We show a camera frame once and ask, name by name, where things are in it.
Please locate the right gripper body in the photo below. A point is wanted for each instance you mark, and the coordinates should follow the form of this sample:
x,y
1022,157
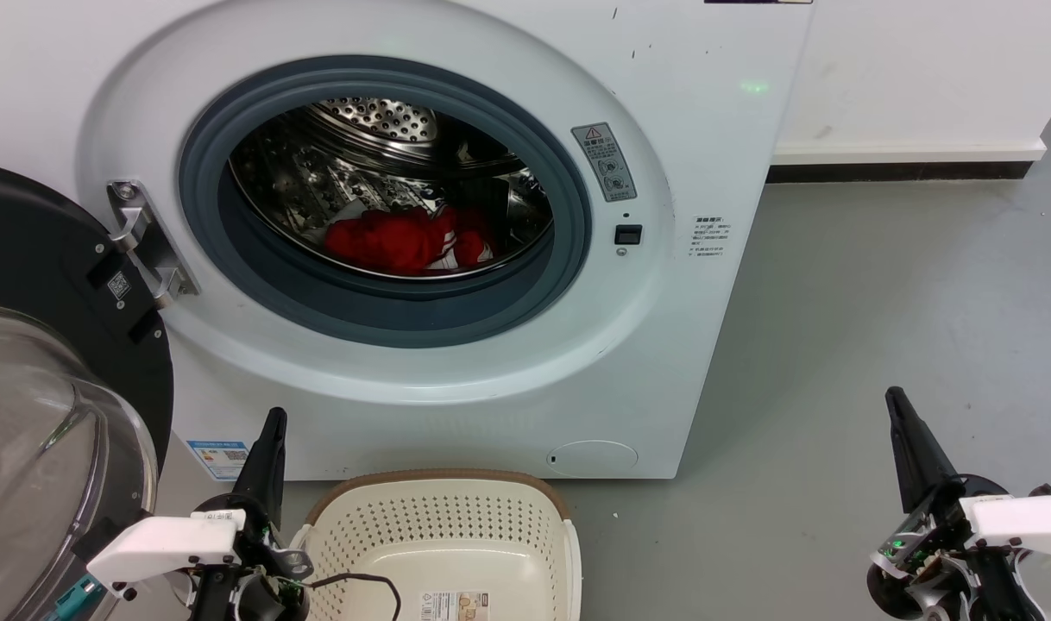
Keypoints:
x,y
1009,522

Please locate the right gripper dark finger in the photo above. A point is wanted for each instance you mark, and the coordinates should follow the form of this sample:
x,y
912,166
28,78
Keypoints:
x,y
915,457

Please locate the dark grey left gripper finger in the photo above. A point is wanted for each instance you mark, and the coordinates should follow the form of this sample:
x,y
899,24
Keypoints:
x,y
265,470

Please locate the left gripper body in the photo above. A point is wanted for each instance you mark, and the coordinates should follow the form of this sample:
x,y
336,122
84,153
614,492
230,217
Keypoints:
x,y
167,543

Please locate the red and white garment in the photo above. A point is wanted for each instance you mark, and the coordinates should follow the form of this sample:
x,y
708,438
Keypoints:
x,y
387,241

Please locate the cream perforated laundry basket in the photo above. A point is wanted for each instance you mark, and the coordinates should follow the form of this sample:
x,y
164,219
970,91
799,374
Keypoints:
x,y
456,535

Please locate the printed paper product label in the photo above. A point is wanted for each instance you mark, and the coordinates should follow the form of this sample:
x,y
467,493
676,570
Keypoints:
x,y
454,606

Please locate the washing machine glass door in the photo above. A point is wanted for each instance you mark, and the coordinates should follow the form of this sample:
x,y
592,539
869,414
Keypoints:
x,y
34,259

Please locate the blue energy label sticker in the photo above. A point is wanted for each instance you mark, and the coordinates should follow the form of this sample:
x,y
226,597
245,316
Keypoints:
x,y
219,460

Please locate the grey rubber door gasket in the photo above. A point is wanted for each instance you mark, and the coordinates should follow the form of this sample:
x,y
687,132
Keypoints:
x,y
387,315

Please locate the QR code sticker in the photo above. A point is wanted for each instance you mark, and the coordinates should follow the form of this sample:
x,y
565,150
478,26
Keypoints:
x,y
119,285

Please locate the silver door hinge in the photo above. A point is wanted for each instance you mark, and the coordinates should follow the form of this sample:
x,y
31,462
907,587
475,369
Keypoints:
x,y
141,237

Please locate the black baseboard strip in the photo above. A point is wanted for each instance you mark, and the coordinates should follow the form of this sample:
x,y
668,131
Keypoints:
x,y
896,171

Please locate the white text sticker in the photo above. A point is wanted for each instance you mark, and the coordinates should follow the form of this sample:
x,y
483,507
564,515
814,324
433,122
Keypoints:
x,y
711,237

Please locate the black door latch slot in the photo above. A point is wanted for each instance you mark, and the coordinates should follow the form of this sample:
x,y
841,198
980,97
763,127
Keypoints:
x,y
628,235

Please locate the white front-load washing machine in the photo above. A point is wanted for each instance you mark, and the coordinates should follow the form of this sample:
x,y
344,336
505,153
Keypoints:
x,y
681,112

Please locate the grey warning label sticker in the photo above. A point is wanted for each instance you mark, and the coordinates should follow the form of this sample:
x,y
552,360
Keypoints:
x,y
605,162

